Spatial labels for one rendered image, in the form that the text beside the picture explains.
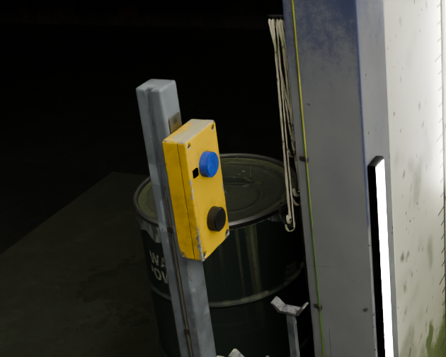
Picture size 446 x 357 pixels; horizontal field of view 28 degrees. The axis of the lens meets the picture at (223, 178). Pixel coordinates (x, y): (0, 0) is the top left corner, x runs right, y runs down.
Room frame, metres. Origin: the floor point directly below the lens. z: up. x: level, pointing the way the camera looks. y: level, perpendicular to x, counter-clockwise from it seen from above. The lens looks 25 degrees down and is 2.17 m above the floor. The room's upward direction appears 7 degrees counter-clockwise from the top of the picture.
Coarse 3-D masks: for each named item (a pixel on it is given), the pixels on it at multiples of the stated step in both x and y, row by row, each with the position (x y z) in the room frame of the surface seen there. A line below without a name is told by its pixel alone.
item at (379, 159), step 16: (368, 176) 1.92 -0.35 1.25; (384, 192) 1.95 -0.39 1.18; (384, 208) 1.95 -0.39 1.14; (384, 224) 1.94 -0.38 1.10; (384, 240) 1.94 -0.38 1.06; (384, 256) 1.93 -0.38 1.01; (384, 272) 1.93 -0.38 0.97; (384, 288) 1.92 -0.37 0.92; (384, 304) 1.92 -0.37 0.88; (384, 320) 1.91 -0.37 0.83; (384, 336) 1.91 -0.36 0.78; (384, 352) 1.91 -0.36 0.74
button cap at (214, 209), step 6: (210, 210) 1.57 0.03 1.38; (216, 210) 1.57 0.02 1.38; (222, 210) 1.58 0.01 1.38; (210, 216) 1.56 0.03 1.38; (216, 216) 1.56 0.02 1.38; (222, 216) 1.58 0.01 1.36; (210, 222) 1.56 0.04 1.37; (216, 222) 1.56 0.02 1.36; (222, 222) 1.58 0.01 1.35; (210, 228) 1.56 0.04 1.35; (216, 228) 1.56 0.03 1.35; (222, 228) 1.58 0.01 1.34
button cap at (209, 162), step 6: (204, 156) 1.57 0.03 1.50; (210, 156) 1.57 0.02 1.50; (216, 156) 1.59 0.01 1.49; (204, 162) 1.56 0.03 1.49; (210, 162) 1.57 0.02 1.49; (216, 162) 1.58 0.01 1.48; (204, 168) 1.56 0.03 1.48; (210, 168) 1.56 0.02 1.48; (216, 168) 1.58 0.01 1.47; (204, 174) 1.56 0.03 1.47; (210, 174) 1.56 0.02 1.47
